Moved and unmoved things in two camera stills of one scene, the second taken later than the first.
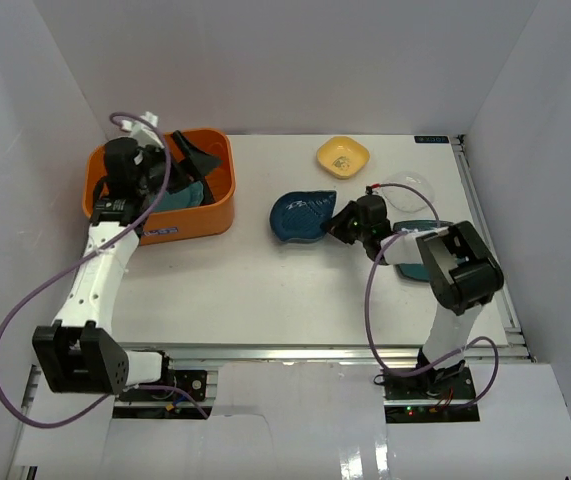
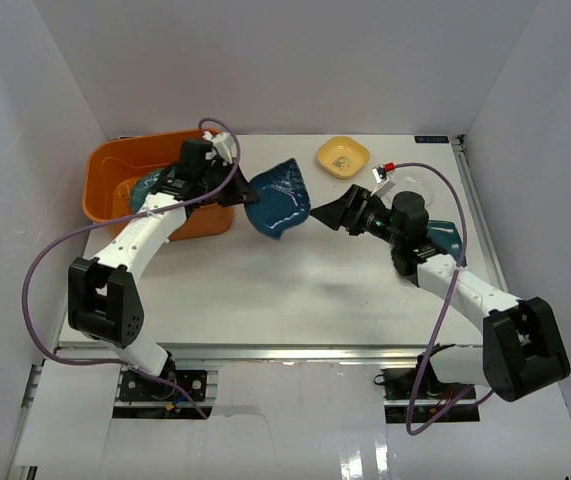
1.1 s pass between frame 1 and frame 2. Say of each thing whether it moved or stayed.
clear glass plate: stayed
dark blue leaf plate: moved
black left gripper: moved
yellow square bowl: stayed
